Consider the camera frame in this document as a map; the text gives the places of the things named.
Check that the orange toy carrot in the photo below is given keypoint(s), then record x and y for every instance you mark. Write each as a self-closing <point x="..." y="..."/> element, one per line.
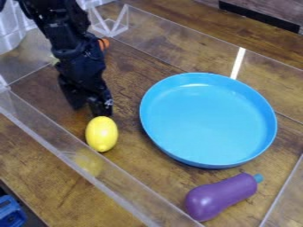
<point x="103" y="44"/>

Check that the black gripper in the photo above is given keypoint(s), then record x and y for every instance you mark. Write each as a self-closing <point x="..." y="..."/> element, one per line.
<point x="81" y="67"/>

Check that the blue plastic object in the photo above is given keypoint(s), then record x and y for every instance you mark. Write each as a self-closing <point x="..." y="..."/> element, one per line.
<point x="13" y="215"/>

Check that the yellow toy lemon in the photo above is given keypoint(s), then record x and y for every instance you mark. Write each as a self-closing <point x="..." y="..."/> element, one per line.
<point x="102" y="134"/>

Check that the clear acrylic enclosure wall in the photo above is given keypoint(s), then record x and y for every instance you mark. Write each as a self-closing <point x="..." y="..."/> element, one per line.
<point x="133" y="186"/>

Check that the purple toy eggplant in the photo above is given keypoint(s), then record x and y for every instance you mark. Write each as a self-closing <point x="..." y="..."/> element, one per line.
<point x="207" y="200"/>

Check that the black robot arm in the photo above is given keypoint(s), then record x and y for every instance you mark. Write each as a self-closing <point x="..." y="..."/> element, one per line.
<point x="58" y="17"/>

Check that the blue round tray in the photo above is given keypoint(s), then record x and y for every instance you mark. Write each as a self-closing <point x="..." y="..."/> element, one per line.
<point x="207" y="120"/>

